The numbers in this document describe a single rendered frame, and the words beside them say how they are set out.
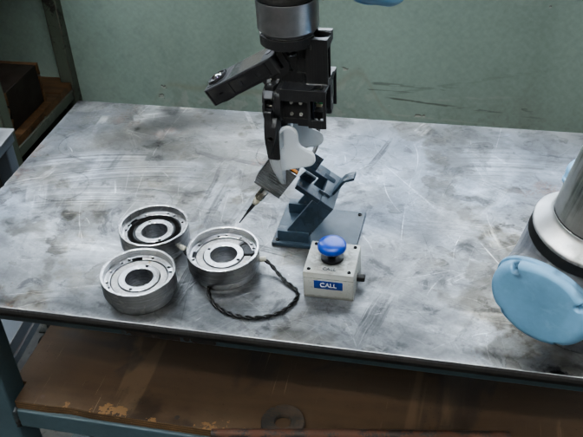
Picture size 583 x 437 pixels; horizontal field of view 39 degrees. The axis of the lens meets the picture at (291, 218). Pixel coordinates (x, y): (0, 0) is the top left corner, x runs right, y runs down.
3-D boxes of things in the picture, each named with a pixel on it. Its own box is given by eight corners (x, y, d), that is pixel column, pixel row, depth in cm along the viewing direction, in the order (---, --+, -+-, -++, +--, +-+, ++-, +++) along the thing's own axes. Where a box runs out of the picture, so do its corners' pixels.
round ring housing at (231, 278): (185, 294, 115) (181, 271, 113) (194, 248, 124) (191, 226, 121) (258, 292, 115) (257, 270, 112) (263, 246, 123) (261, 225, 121)
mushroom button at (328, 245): (316, 277, 113) (314, 248, 110) (321, 258, 116) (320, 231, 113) (343, 279, 112) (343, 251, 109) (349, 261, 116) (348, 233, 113)
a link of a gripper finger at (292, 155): (313, 196, 106) (312, 131, 101) (269, 192, 107) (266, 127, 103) (318, 185, 109) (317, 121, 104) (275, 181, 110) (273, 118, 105)
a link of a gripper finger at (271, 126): (277, 165, 103) (274, 100, 99) (265, 164, 104) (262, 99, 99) (285, 149, 107) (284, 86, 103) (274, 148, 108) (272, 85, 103)
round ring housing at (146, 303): (182, 310, 112) (178, 288, 110) (105, 324, 111) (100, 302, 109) (175, 264, 121) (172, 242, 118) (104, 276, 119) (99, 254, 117)
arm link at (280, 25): (246, 5, 93) (265, -20, 100) (250, 42, 96) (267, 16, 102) (311, 9, 92) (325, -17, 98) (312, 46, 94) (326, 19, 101)
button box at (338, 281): (304, 296, 114) (302, 270, 111) (313, 264, 119) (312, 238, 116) (361, 303, 112) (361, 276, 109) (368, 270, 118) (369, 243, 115)
